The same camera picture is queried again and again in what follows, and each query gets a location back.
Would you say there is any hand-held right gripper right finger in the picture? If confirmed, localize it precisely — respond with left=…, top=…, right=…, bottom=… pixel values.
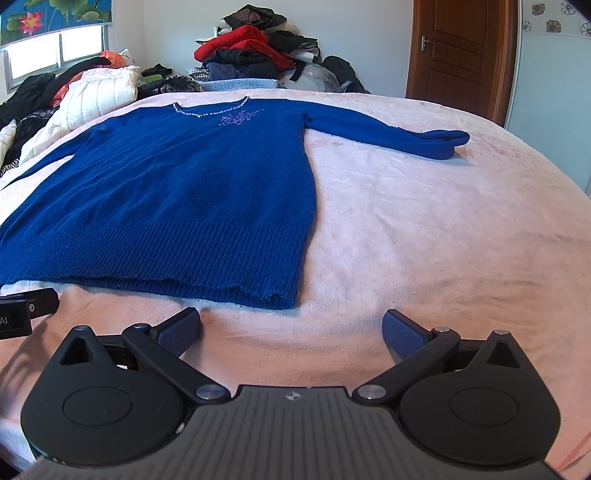
left=352, top=309, right=539, bottom=407

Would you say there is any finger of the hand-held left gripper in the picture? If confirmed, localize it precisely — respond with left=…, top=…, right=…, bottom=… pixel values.
left=0, top=288, right=60, bottom=320

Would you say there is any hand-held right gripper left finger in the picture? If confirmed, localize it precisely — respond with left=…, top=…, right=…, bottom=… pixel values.
left=46, top=307, right=230, bottom=405

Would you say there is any blue knit sweater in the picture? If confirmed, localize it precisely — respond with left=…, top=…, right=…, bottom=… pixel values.
left=0, top=96, right=471, bottom=310

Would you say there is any black clothes heap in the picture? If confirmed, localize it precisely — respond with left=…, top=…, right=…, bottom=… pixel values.
left=0, top=56, right=112, bottom=126

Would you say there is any pink floral bed sheet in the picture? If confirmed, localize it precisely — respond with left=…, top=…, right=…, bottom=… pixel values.
left=0, top=88, right=591, bottom=472

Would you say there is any white quilted jacket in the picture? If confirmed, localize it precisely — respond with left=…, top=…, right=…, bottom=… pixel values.
left=18, top=65, right=141, bottom=163

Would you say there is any leopard print garment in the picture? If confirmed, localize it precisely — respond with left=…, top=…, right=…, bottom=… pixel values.
left=158, top=75, right=204, bottom=93

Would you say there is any light blue fleece blanket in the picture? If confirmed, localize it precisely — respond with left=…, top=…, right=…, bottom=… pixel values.
left=201, top=78, right=283, bottom=93

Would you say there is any orange garment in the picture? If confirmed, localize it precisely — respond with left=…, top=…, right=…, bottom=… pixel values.
left=51, top=50, right=128, bottom=110

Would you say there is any window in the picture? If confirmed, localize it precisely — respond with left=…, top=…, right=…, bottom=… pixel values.
left=0, top=23, right=110, bottom=93

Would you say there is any navy garment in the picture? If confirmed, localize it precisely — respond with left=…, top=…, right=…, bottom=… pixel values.
left=205, top=62, right=280, bottom=82

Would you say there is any clear plastic bag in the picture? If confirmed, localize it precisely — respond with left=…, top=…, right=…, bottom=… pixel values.
left=302, top=62, right=345, bottom=91

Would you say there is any black padded jacket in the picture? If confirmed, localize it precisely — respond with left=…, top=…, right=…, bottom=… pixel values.
left=215, top=46, right=280, bottom=66

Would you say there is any lotus print roller blind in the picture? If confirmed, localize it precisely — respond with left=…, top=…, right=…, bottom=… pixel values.
left=0, top=0, right=114, bottom=47

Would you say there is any brown wooden door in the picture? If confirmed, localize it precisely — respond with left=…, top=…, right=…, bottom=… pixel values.
left=405, top=0, right=519, bottom=126

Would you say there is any red garment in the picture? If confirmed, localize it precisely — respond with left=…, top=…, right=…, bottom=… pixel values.
left=194, top=25, right=296, bottom=71

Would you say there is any black and white garment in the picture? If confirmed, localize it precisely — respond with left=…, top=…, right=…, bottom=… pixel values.
left=265, top=30, right=322, bottom=84

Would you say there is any black dark-patterned garment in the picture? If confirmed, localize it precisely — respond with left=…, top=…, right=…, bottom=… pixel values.
left=222, top=4, right=289, bottom=31

